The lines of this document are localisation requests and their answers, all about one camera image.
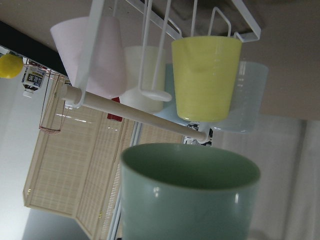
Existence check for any green cup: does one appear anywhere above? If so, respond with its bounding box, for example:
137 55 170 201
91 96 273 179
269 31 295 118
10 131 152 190
121 143 261 240

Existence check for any grey cup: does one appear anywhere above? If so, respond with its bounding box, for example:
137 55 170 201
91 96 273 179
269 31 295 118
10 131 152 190
210 61 269 134

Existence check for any light blue cup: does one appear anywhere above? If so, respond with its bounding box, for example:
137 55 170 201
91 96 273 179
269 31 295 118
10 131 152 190
154 63 191 126

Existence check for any drink bottle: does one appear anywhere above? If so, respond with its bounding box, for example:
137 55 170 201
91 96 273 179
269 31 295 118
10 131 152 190
21 66 47 98

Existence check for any yellow lemon toy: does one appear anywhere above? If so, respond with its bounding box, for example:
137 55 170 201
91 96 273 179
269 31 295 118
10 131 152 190
0 53 24 79

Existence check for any yellow cup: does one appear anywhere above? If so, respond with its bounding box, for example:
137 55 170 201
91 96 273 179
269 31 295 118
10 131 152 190
171 36 242 122

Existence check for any bamboo folding screen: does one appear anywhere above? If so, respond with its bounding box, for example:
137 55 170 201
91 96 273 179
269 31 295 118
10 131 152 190
22 87 213 240

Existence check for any pink cup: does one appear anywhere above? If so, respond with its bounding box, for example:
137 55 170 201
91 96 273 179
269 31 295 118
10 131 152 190
49 15 128 100

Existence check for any white wire cup rack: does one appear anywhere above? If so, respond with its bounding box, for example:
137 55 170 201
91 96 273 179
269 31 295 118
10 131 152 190
60 0 262 144

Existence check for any white cup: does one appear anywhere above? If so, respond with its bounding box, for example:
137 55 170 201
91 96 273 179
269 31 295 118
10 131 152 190
119 45 163 114

